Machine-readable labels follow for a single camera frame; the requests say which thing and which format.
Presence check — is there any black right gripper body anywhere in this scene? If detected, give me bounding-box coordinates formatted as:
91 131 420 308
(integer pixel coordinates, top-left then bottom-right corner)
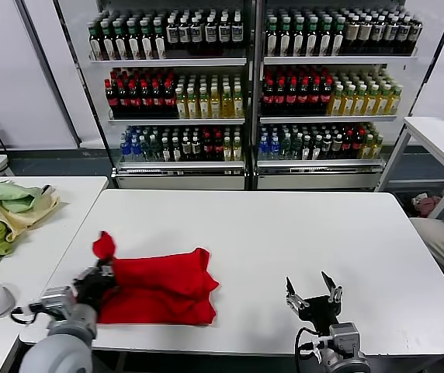
297 295 342 327

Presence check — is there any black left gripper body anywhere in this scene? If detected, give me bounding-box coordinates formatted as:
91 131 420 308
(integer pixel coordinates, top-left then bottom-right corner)
73 274 120 312

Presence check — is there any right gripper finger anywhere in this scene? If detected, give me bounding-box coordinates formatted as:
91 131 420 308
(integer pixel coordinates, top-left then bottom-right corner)
285 276 310 311
321 270 344 306

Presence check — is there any red shirt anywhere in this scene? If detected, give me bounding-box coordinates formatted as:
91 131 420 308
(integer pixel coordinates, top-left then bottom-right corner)
92 231 221 327

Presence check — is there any pink clothes pile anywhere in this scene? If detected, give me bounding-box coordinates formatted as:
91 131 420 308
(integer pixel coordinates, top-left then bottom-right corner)
411 192 444 218

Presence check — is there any white side table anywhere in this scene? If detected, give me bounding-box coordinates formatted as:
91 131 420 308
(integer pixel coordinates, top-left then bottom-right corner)
0 175 109 373

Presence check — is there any beige garment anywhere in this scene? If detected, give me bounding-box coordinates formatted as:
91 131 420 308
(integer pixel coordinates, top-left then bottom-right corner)
0 185 62 244

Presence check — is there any light green garment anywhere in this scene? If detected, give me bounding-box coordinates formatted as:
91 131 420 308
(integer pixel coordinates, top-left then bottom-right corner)
0 180 47 214

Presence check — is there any grey metal drinks shelf unit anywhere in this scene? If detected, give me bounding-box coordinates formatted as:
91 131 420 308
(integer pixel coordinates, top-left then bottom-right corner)
255 0 444 193
53 0 256 191

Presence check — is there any white table with metal legs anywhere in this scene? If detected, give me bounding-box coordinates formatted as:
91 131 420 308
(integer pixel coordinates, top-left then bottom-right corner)
375 115 444 221

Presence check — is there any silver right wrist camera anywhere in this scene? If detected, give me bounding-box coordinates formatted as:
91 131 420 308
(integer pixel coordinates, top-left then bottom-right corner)
328 322 361 361

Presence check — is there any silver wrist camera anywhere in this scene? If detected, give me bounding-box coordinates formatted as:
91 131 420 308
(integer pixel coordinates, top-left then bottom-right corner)
40 286 74 312
328 322 361 361

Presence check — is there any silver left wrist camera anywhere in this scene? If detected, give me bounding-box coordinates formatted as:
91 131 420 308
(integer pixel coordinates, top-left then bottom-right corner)
40 286 74 312

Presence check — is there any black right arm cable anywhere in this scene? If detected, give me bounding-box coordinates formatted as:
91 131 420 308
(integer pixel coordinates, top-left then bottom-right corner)
293 326 324 373

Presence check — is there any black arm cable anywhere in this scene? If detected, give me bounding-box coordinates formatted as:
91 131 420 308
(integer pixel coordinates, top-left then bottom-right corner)
10 302 52 326
293 326 324 373

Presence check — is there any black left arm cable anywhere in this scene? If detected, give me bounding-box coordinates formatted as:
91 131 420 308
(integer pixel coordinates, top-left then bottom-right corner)
10 302 52 326

